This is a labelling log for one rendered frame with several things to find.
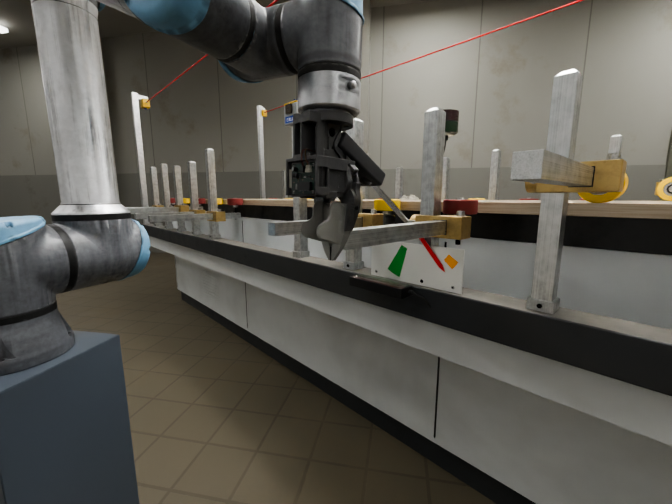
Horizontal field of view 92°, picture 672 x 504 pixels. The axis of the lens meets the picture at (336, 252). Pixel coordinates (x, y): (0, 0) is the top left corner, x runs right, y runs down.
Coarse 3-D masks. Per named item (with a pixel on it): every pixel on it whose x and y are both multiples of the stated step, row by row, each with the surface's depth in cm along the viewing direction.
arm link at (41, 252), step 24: (24, 216) 65; (0, 240) 56; (24, 240) 59; (48, 240) 64; (0, 264) 57; (24, 264) 59; (48, 264) 62; (72, 264) 66; (0, 288) 57; (24, 288) 59; (48, 288) 64; (0, 312) 57; (24, 312) 60
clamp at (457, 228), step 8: (416, 216) 77; (424, 216) 75; (432, 216) 74; (440, 216) 73; (448, 216) 71; (456, 216) 71; (448, 224) 71; (456, 224) 70; (464, 224) 70; (448, 232) 72; (456, 232) 70; (464, 232) 71
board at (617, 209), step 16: (368, 208) 110; (400, 208) 100; (416, 208) 96; (480, 208) 83; (496, 208) 80; (512, 208) 77; (528, 208) 75; (576, 208) 68; (592, 208) 66; (608, 208) 64; (624, 208) 63; (640, 208) 61; (656, 208) 60
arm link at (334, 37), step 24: (312, 0) 41; (336, 0) 41; (360, 0) 43; (288, 24) 43; (312, 24) 41; (336, 24) 41; (360, 24) 43; (288, 48) 44; (312, 48) 42; (336, 48) 41; (360, 48) 44; (360, 72) 45
